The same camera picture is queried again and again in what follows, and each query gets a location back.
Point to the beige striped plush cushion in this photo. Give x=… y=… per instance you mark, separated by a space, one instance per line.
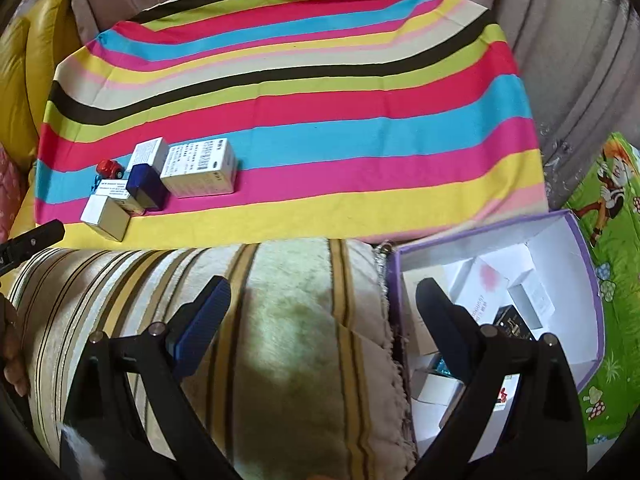
x=300 y=350

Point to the grey floral fabric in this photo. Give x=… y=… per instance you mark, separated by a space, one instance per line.
x=610 y=60

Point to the silver white text box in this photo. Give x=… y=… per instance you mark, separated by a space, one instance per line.
x=117 y=192

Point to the red toy car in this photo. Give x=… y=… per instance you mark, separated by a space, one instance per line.
x=110 y=167

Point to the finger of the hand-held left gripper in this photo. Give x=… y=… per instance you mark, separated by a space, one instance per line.
x=35 y=242

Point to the white blue-label box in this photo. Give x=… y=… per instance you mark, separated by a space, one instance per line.
x=200 y=167

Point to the black barcode box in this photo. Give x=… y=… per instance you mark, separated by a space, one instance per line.
x=515 y=322

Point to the white printed-text box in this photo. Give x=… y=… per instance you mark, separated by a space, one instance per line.
x=150 y=152

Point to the yellow leather cushion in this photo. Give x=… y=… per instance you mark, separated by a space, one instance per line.
x=30 y=60

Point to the large cream cardboard box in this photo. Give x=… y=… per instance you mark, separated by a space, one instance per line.
x=462 y=285

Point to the pink quilted jacket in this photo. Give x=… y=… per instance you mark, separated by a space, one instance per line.
x=10 y=190

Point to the person's left hand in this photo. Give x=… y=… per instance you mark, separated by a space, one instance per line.
x=11 y=345

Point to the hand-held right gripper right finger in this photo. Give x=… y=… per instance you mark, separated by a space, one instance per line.
x=445 y=327

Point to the small teal item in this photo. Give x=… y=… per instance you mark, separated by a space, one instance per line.
x=440 y=365

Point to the purple cardboard box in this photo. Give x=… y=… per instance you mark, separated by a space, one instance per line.
x=580 y=285

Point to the white red-print medicine box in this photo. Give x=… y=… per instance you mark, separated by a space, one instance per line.
x=506 y=395

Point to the dark blue box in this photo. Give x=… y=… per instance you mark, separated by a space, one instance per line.
x=145 y=185

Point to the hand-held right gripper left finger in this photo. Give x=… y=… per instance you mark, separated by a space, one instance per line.
x=200 y=320

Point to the small blue toy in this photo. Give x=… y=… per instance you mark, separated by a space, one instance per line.
x=96 y=183

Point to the colourful striped cloth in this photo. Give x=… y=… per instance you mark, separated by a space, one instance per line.
x=325 y=85

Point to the green cartoon play mat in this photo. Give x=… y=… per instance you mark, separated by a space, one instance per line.
x=615 y=260

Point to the white grey small box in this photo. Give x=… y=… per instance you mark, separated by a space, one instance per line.
x=102 y=215

